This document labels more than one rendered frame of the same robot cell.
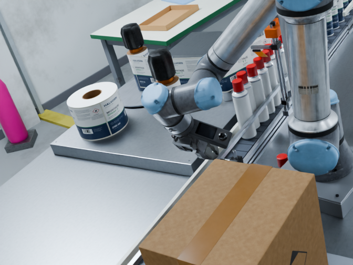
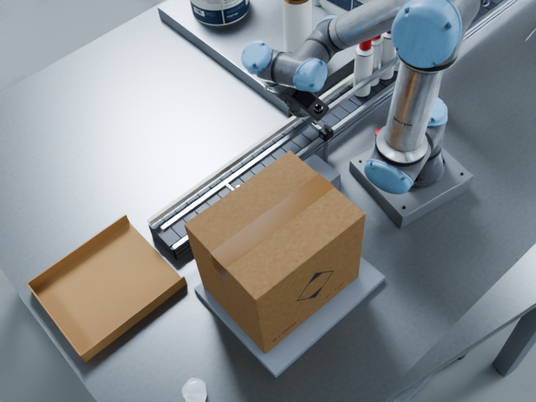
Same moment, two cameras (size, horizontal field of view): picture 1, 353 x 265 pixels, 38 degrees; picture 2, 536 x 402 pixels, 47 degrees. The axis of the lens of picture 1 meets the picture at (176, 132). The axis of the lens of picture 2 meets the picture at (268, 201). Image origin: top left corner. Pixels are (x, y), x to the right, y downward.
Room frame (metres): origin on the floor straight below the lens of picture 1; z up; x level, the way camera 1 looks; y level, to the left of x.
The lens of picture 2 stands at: (0.09, -0.20, 2.19)
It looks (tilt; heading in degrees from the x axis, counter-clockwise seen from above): 54 degrees down; 12
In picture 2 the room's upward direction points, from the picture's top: 6 degrees counter-clockwise
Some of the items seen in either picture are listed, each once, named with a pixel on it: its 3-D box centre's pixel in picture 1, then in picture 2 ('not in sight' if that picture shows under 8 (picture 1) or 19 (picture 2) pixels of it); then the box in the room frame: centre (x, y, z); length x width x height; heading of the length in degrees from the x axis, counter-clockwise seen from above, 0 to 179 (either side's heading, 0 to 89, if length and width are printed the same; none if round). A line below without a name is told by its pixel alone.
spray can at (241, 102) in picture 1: (243, 109); (363, 65); (1.43, -0.23, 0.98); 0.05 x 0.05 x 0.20
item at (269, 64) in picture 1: (269, 78); not in sight; (1.59, -0.36, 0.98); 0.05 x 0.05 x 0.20
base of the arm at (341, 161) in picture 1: (324, 150); (416, 154); (1.16, -0.38, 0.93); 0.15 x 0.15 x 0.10
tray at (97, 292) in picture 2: not in sight; (107, 283); (0.75, 0.37, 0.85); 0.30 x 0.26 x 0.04; 139
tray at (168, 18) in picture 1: (168, 17); not in sight; (3.20, -0.16, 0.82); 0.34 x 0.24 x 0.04; 134
